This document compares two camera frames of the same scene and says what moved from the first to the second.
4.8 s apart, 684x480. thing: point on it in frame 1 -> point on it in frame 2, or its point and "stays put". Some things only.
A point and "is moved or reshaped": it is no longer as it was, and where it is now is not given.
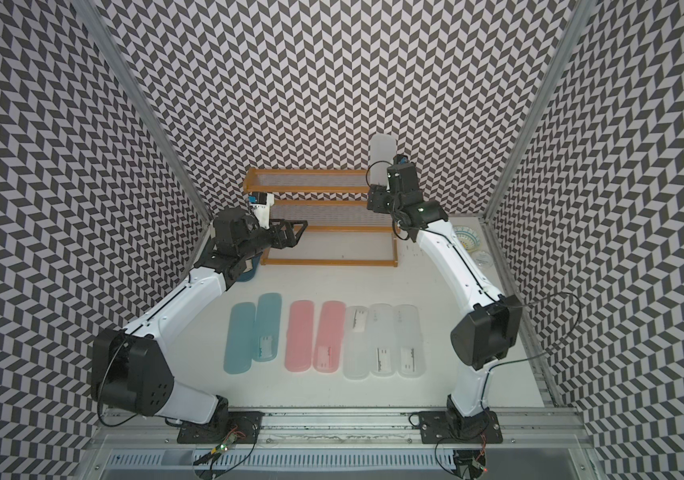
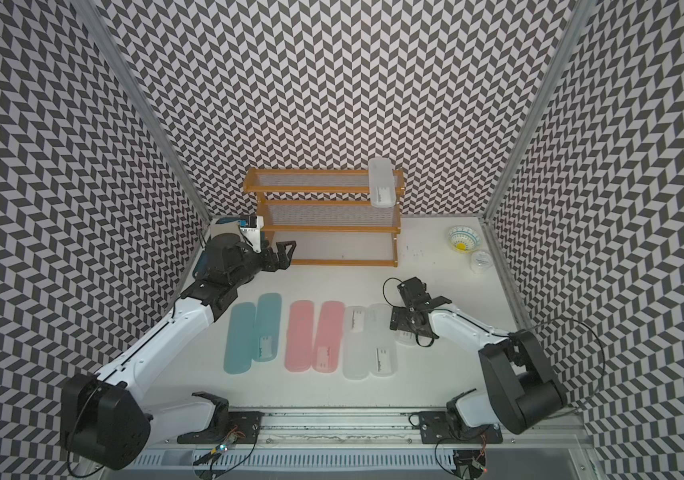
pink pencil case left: x=300 y=337 stays put
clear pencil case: x=383 y=149 is moved or reshaped
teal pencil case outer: x=240 y=338 stays put
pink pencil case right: x=330 y=338 stays put
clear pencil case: x=356 y=343 stays put
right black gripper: x=377 y=199 -> x=399 y=321
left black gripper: x=291 y=240 -> x=284 y=261
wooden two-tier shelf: x=341 y=230 stays put
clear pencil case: x=382 y=340 stays put
